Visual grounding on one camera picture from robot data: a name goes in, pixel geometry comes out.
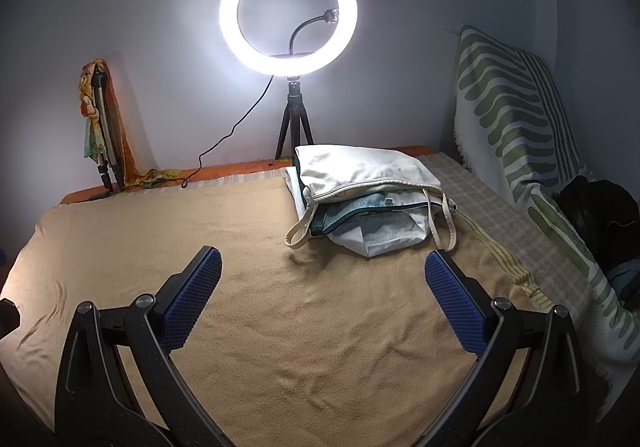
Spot black bag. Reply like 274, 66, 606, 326
554, 174, 640, 278

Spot white folded garment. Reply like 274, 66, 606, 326
285, 166, 436, 259

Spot teal folded garment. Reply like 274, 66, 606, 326
309, 192, 436, 235

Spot beige plaid bed sheet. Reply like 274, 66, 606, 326
185, 152, 593, 328

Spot black power cable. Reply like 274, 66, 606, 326
180, 74, 275, 189

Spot small black tripod stand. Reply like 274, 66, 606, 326
274, 74, 317, 160

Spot ring light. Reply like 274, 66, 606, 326
219, 0, 358, 78

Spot folded metal tripod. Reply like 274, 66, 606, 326
90, 64, 126, 193

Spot green striped white blanket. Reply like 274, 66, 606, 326
452, 24, 640, 368

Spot blue cloth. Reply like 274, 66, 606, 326
607, 262, 640, 313

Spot yellow striped cloth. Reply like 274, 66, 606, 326
462, 212, 551, 310

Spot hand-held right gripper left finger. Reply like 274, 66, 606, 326
54, 246, 236, 447

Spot white shorts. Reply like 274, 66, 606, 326
284, 144, 458, 250

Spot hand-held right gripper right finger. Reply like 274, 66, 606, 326
412, 249, 601, 447

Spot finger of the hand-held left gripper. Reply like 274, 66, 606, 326
0, 298, 22, 340

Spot tan blanket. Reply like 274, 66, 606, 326
0, 174, 541, 447

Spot orange mattress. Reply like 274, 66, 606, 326
60, 144, 436, 205

